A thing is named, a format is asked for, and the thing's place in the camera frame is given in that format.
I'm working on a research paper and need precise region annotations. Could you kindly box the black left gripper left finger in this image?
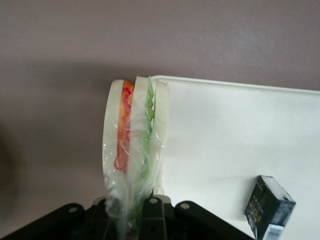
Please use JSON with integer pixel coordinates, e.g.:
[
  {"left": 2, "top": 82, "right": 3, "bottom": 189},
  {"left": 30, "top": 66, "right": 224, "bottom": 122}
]
[{"left": 0, "top": 196, "right": 119, "bottom": 240}]

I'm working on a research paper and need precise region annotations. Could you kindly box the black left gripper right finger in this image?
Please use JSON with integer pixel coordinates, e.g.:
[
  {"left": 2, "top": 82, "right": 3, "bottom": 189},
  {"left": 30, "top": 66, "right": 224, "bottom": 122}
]
[{"left": 139, "top": 195, "right": 255, "bottom": 240}]

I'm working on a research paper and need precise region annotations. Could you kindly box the triangle sandwich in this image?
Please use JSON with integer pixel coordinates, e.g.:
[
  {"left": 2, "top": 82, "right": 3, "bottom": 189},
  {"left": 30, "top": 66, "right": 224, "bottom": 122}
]
[{"left": 100, "top": 74, "right": 171, "bottom": 240}]

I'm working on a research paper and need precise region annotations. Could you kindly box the beige plastic tray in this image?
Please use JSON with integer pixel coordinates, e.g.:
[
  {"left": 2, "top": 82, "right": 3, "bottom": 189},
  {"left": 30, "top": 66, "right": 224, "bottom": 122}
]
[{"left": 151, "top": 74, "right": 320, "bottom": 240}]

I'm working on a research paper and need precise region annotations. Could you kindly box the small black box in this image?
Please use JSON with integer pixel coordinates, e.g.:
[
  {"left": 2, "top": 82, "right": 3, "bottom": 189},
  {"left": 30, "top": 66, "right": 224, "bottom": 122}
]
[{"left": 241, "top": 174, "right": 297, "bottom": 240}]

